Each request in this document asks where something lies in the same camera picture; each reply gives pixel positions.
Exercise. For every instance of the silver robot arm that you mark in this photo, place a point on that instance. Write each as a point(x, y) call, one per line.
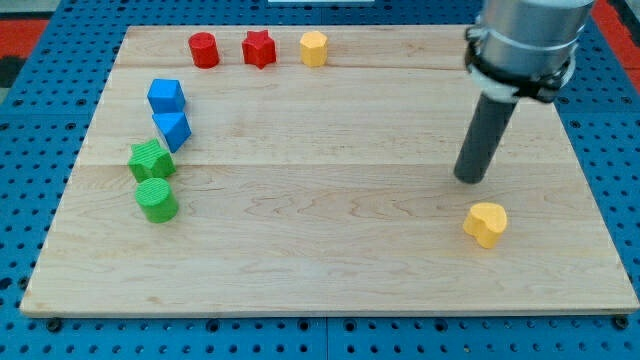
point(525, 48)

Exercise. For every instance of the red star block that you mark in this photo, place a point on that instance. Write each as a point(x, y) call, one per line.
point(259, 49)

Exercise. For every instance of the green star block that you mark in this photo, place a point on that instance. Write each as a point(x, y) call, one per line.
point(150, 160)

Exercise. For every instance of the wooden board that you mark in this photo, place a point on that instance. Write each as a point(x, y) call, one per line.
point(322, 191)

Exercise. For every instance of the yellow hexagon block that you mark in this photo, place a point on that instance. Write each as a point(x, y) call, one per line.
point(314, 48)

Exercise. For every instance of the blue triangle block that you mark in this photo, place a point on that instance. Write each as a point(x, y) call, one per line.
point(174, 129)

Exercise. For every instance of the green cylinder block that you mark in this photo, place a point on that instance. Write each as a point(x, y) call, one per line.
point(156, 199)

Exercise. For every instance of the yellow heart block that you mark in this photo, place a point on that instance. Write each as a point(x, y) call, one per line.
point(486, 222)

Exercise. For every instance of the blue cube block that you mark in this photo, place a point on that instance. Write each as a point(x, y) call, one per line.
point(166, 96)

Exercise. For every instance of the red cylinder block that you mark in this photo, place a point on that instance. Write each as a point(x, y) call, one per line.
point(203, 48)

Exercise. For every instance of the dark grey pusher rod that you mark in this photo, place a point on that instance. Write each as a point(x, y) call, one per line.
point(483, 136)

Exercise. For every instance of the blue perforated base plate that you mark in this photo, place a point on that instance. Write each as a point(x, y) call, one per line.
point(43, 121)

